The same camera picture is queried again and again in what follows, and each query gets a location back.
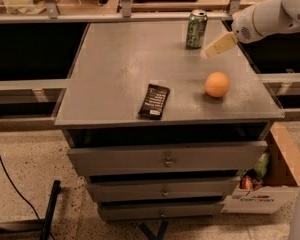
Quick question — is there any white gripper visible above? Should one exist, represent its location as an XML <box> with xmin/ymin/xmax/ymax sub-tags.
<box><xmin>204</xmin><ymin>6</ymin><xmax>259</xmax><ymax>58</ymax></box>

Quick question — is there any green soda can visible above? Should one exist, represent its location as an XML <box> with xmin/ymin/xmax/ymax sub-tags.
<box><xmin>186</xmin><ymin>9</ymin><xmax>208</xmax><ymax>49</ymax></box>

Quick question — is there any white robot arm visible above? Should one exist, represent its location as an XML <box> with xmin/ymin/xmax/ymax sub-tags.
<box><xmin>204</xmin><ymin>0</ymin><xmax>300</xmax><ymax>240</ymax></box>

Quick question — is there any black rxbar chocolate bar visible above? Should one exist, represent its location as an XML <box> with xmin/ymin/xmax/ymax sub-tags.
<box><xmin>139</xmin><ymin>84</ymin><xmax>170</xmax><ymax>120</ymax></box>

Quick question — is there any orange fruit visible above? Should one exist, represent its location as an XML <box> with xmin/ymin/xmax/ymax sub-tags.
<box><xmin>205</xmin><ymin>72</ymin><xmax>230</xmax><ymax>98</ymax></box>

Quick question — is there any green snack bag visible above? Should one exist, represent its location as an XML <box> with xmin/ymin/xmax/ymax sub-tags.
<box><xmin>254</xmin><ymin>152</ymin><xmax>270</xmax><ymax>179</ymax></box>

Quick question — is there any top grey drawer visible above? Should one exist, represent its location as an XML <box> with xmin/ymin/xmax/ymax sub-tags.
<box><xmin>68</xmin><ymin>141</ymin><xmax>267</xmax><ymax>176</ymax></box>

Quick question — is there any grey drawer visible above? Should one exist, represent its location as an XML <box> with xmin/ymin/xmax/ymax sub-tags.
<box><xmin>87</xmin><ymin>176</ymin><xmax>239</xmax><ymax>203</ymax></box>
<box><xmin>68</xmin><ymin>141</ymin><xmax>267</xmax><ymax>176</ymax></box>
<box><xmin>98</xmin><ymin>202</ymin><xmax>223</xmax><ymax>221</ymax></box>

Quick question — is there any cardboard box with snacks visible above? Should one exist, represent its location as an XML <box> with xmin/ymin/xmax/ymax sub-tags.
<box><xmin>222</xmin><ymin>123</ymin><xmax>300</xmax><ymax>214</ymax></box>

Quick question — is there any middle grey drawer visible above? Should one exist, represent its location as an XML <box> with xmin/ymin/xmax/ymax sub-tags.
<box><xmin>87</xmin><ymin>176</ymin><xmax>239</xmax><ymax>203</ymax></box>

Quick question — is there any bottom grey drawer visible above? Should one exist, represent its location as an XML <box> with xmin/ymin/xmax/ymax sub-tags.
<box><xmin>98</xmin><ymin>202</ymin><xmax>223</xmax><ymax>221</ymax></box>

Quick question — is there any black metal floor stand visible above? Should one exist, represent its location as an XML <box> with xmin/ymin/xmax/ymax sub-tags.
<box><xmin>0</xmin><ymin>179</ymin><xmax>62</xmax><ymax>240</ymax></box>

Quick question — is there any metal railing frame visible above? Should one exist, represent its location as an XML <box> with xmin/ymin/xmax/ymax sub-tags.
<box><xmin>0</xmin><ymin>0</ymin><xmax>291</xmax><ymax>24</ymax></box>

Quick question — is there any black floor cable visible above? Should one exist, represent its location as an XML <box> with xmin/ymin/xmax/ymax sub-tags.
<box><xmin>0</xmin><ymin>128</ymin><xmax>56</xmax><ymax>240</ymax></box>

